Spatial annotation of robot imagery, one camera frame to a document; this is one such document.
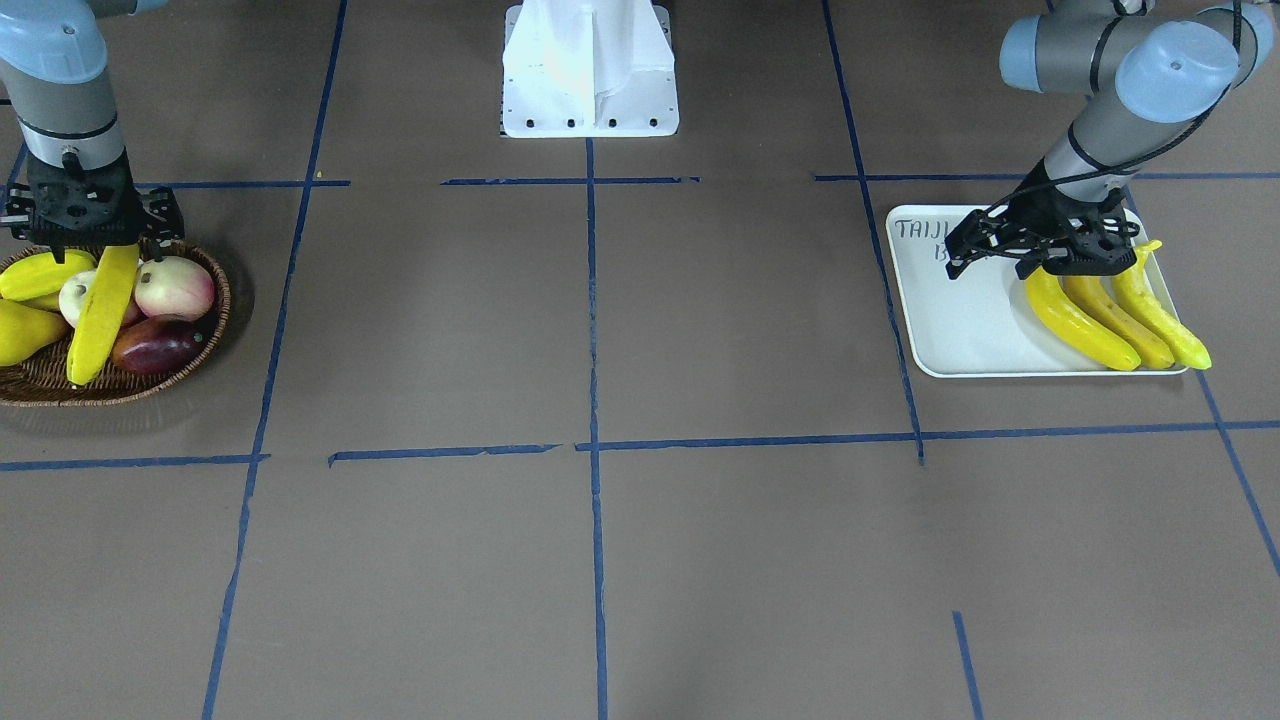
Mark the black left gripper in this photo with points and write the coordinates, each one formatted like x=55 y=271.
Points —
x=1040 y=216

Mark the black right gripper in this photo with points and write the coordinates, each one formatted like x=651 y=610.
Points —
x=160 y=212

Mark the yellow banana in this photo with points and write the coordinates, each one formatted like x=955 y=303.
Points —
x=102 y=313
x=1134 y=293
x=1069 y=322
x=1088 y=293

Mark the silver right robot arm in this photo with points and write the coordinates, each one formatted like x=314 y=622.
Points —
x=55 y=70

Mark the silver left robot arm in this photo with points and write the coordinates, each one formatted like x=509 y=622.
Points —
x=1149 y=82

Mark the brown wicker basket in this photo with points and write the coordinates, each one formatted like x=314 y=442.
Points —
x=41 y=379

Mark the yellow green apple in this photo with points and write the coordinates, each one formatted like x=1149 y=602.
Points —
x=73 y=296

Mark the yellow starfruit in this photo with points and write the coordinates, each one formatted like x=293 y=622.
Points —
x=41 y=274

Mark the white bear tray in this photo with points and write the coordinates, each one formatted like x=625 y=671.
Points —
x=981 y=325

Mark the red yellow peach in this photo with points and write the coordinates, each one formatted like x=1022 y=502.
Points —
x=174 y=286

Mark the yellow lemon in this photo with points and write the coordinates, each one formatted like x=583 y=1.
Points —
x=25 y=330

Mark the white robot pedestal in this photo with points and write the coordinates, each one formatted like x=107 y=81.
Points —
x=589 y=69

